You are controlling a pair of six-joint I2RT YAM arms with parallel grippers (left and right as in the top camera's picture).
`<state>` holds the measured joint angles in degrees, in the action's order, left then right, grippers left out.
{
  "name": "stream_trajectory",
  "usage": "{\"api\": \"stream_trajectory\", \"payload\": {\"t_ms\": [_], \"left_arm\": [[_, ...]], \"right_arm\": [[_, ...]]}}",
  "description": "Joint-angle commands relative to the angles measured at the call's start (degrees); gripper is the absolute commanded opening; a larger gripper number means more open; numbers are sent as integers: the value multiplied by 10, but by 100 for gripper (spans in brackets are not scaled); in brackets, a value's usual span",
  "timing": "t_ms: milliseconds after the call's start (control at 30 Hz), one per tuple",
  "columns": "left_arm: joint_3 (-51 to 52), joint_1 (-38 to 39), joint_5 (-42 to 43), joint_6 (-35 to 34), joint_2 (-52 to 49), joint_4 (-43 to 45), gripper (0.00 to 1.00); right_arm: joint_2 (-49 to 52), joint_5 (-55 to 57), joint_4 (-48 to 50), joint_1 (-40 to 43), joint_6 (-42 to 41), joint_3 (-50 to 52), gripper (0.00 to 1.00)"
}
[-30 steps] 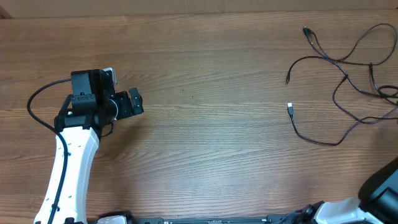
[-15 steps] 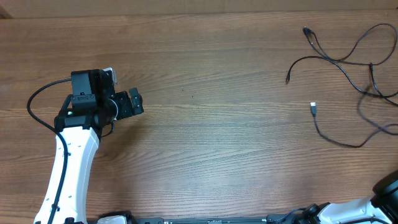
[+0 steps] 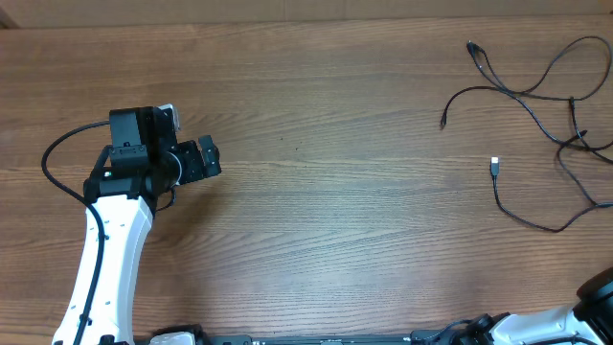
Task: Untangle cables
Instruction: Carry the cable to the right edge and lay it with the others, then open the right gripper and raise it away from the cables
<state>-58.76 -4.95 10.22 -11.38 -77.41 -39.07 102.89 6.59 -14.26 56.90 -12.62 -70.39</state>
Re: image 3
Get short black USB cable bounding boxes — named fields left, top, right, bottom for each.
left=465, top=35, right=613, bottom=103

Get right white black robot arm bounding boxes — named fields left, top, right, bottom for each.
left=451, top=268, right=612, bottom=345

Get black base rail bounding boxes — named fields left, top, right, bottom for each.
left=208, top=330, right=456, bottom=345

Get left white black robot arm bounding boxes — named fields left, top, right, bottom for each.
left=53, top=103, right=221, bottom=344

